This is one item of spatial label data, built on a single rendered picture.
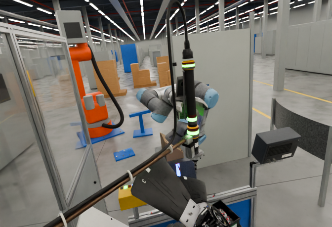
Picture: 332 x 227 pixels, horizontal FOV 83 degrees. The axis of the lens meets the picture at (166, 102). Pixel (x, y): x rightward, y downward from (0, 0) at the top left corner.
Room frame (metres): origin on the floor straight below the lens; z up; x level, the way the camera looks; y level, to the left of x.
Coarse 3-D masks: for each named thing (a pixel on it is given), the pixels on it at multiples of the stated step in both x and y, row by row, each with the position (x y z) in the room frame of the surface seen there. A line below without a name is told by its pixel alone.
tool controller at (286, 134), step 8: (288, 128) 1.16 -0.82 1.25; (256, 136) 1.13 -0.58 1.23; (264, 136) 1.10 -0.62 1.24; (272, 136) 1.09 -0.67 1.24; (280, 136) 1.09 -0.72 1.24; (288, 136) 1.08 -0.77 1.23; (296, 136) 1.08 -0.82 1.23; (256, 144) 1.13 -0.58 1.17; (264, 144) 1.05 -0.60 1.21; (272, 144) 1.04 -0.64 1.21; (280, 144) 1.05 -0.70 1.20; (288, 144) 1.07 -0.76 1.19; (296, 144) 1.09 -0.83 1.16; (256, 152) 1.12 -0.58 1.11; (264, 152) 1.05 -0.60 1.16; (272, 152) 1.06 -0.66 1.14; (280, 152) 1.07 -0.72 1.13; (288, 152) 1.10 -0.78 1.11; (264, 160) 1.07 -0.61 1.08; (272, 160) 1.09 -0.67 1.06
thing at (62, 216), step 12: (168, 12) 0.59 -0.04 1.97; (168, 24) 0.58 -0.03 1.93; (168, 36) 0.58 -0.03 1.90; (168, 48) 0.58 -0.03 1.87; (168, 144) 0.55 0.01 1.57; (156, 156) 0.50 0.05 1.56; (120, 180) 0.41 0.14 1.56; (132, 180) 0.43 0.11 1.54; (96, 192) 0.37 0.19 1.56; (84, 204) 0.34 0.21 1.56; (60, 216) 0.31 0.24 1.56
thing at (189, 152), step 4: (184, 136) 0.62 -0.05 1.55; (192, 136) 0.62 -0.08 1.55; (188, 140) 0.60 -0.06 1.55; (192, 140) 0.62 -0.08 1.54; (184, 144) 0.62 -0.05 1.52; (188, 144) 0.60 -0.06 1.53; (192, 144) 0.61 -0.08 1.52; (188, 148) 0.62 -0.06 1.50; (192, 148) 0.61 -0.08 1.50; (188, 152) 0.62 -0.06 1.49; (192, 152) 0.61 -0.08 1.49; (200, 152) 0.64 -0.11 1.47; (188, 156) 0.62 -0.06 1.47; (192, 156) 0.61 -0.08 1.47; (196, 156) 0.62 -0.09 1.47; (200, 156) 0.62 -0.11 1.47
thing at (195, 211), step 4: (192, 200) 0.61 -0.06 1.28; (188, 204) 0.59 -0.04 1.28; (192, 204) 0.60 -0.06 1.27; (196, 204) 0.60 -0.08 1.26; (188, 208) 0.58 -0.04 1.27; (192, 208) 0.59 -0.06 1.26; (196, 208) 0.59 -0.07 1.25; (200, 208) 0.60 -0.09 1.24; (184, 212) 0.57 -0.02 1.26; (188, 212) 0.57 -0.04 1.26; (192, 212) 0.58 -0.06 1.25; (196, 212) 0.58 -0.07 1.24; (184, 216) 0.56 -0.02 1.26; (188, 216) 0.56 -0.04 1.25; (192, 216) 0.57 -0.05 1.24; (196, 216) 0.57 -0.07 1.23; (180, 220) 0.54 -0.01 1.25; (184, 220) 0.55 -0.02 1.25; (188, 220) 0.55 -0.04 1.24; (192, 220) 0.56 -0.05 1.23; (184, 224) 0.54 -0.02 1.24; (188, 224) 0.54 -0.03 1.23; (192, 224) 0.55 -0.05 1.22
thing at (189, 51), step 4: (188, 40) 0.64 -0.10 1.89; (184, 44) 0.64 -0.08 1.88; (188, 44) 0.64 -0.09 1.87; (184, 48) 0.65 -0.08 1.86; (188, 48) 0.64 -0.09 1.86; (184, 52) 0.63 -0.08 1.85; (188, 52) 0.63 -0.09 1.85; (192, 52) 0.64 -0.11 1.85; (184, 56) 0.64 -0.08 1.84; (188, 56) 0.63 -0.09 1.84; (192, 56) 0.64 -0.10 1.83; (196, 140) 0.63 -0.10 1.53; (196, 144) 0.63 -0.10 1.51; (196, 148) 0.63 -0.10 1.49; (196, 152) 0.63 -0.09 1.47; (192, 160) 0.64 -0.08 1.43; (196, 160) 0.64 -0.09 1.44
